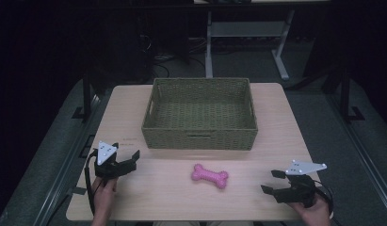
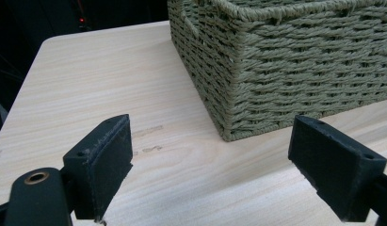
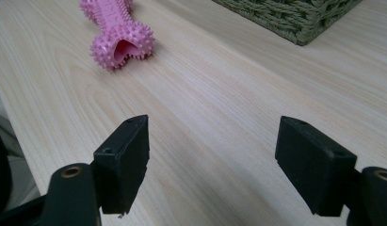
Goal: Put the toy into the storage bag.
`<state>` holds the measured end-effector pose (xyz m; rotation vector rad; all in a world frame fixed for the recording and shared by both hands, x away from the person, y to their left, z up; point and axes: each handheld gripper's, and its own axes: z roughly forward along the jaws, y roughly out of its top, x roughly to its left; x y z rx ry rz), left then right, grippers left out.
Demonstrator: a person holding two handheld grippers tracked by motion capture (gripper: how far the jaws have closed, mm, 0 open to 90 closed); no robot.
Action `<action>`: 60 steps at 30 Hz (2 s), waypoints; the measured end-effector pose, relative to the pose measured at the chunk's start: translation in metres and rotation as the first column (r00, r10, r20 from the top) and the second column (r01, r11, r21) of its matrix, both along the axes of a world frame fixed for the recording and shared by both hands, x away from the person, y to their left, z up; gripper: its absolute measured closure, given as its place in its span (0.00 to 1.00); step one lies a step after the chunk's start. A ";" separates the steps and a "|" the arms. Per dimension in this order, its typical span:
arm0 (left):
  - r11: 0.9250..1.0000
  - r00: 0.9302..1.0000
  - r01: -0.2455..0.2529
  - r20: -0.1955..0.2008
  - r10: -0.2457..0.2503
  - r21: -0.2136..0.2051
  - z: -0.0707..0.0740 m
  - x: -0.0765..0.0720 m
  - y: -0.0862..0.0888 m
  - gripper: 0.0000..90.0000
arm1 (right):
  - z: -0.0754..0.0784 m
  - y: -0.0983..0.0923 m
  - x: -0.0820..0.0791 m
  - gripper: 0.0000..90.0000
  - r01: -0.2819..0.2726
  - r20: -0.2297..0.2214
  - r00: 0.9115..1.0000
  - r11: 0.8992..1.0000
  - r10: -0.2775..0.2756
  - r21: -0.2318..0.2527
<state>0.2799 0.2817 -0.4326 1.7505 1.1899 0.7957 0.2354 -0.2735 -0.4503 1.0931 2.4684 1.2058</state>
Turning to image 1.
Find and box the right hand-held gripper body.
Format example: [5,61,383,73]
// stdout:
[272,159,328,209]

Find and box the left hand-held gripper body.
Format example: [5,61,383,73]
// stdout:
[93,140,138,181]

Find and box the pink bone-shaped dog toy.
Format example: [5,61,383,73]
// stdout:
[190,163,230,190]

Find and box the green woven basket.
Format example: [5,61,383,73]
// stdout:
[140,76,259,152]

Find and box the person's left hand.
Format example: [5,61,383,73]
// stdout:
[90,176,120,220]

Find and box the person's right hand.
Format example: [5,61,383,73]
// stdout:
[287,193,334,226]

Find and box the black metal stand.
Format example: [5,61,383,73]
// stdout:
[71,73,93,123]
[337,67,366,124]

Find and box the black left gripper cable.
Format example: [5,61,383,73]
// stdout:
[83,149,99,217]

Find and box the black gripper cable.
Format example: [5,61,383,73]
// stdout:
[83,149,99,217]
[313,179,335,220]

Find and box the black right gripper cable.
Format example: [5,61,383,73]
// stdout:
[313,179,335,220]

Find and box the bundle of floor cables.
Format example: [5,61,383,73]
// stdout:
[139,33,208,79]

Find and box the white metal desk frame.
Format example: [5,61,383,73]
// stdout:
[204,8,297,81]

